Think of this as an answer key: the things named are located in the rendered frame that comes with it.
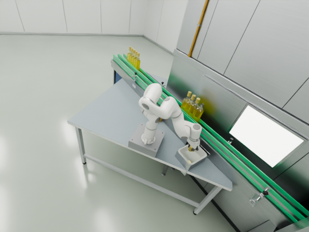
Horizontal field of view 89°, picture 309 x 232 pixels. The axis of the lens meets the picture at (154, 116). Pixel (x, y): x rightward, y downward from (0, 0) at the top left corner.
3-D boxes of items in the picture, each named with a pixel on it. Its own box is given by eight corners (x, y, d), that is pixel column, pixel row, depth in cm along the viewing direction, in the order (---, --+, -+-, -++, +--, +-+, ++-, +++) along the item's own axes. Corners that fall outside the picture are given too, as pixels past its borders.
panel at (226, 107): (274, 168, 122) (309, 139, 101) (272, 170, 121) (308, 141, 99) (193, 103, 173) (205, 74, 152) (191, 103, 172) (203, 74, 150)
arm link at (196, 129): (179, 128, 109) (180, 118, 115) (178, 136, 118) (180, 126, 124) (202, 131, 107) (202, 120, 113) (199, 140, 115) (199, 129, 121)
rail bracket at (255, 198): (257, 201, 120) (277, 187, 106) (246, 213, 111) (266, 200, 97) (251, 195, 123) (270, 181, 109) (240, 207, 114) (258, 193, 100)
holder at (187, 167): (208, 158, 148) (211, 153, 143) (187, 171, 133) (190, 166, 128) (195, 145, 158) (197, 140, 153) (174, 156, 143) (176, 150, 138)
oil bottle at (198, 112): (197, 125, 161) (204, 108, 148) (193, 126, 158) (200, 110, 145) (192, 121, 164) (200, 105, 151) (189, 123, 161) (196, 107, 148)
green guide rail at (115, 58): (190, 134, 149) (193, 128, 144) (190, 134, 148) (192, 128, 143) (113, 59, 248) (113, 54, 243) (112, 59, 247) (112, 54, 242)
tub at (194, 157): (204, 160, 145) (208, 154, 139) (187, 171, 133) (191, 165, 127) (191, 147, 154) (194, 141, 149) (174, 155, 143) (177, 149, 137)
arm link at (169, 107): (164, 107, 114) (154, 123, 107) (149, 84, 101) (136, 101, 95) (183, 108, 102) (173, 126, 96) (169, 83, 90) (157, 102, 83)
